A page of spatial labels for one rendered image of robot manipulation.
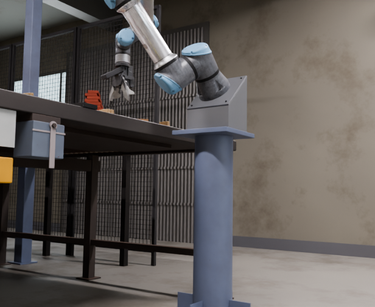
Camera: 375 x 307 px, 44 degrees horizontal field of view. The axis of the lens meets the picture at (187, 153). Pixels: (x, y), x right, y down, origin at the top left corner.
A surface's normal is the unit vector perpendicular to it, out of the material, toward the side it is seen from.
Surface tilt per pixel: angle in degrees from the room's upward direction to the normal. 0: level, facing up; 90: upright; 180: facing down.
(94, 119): 90
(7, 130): 90
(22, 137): 90
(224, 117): 90
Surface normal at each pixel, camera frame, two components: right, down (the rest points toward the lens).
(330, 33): -0.54, -0.08
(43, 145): 0.83, -0.04
